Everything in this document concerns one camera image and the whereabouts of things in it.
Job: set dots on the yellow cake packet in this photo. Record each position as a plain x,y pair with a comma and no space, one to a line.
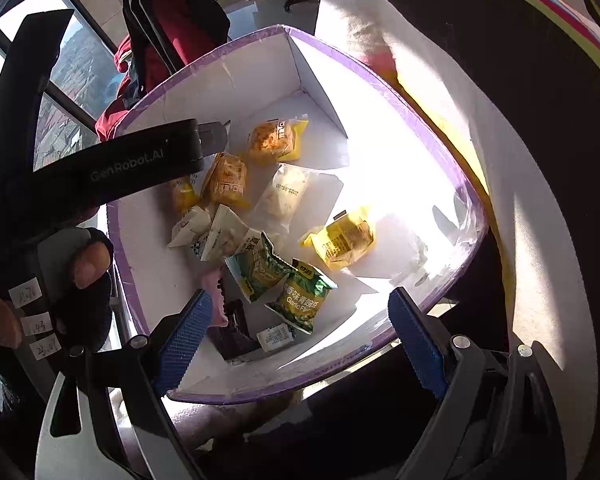
346,240

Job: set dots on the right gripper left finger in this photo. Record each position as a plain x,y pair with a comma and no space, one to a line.
79,437

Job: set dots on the white nut packet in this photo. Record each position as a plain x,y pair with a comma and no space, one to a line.
190,227
227,236

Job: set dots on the red black jacket chair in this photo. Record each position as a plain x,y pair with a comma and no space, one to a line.
163,37

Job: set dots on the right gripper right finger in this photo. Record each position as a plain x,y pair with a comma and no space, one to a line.
495,418

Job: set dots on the small orange bread packet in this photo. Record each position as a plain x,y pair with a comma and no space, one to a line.
183,195

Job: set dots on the left hand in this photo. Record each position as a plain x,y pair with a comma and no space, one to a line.
80,308

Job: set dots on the pale pink snack packet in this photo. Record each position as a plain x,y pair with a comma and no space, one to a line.
212,282

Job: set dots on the white purple storage box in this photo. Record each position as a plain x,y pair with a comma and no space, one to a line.
366,148

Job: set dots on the white cream snack packet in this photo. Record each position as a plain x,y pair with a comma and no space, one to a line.
281,198

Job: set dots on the large bread packet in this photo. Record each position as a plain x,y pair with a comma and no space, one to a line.
277,140

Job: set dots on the blue white candy packet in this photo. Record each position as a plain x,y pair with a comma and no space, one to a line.
276,337

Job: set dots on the green white snack packet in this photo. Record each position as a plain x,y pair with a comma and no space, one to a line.
257,268

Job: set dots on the black snack packet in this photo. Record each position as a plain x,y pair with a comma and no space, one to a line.
233,339

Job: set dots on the green pea snack packet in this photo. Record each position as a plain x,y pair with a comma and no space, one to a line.
304,292

